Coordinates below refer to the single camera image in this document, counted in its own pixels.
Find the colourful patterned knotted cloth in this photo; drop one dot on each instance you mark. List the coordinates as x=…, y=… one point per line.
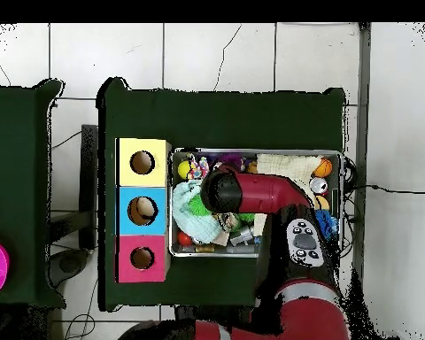
x=198, y=171

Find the clear mesh bin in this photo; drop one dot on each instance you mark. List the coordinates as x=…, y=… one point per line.
x=212, y=253

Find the yellow ball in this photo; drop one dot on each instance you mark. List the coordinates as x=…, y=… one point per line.
x=183, y=170

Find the wooden box with three holes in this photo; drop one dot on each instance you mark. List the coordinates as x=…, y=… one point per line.
x=141, y=177

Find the dark green side table cloth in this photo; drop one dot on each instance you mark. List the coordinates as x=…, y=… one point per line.
x=14, y=177

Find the green spiky rubber ball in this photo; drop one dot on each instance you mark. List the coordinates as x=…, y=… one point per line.
x=246, y=217
x=196, y=205

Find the black upright panel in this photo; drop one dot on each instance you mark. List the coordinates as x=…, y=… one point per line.
x=88, y=177

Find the cream waffle cloth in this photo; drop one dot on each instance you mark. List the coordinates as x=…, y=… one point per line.
x=287, y=164

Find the crushed metal can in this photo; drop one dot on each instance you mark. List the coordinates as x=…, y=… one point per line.
x=228, y=222

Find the small orange basketball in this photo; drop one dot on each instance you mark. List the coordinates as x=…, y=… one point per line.
x=323, y=168

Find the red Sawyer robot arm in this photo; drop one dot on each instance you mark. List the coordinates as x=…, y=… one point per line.
x=269, y=193

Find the mint green knit cloth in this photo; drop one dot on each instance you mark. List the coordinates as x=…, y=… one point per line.
x=194, y=228

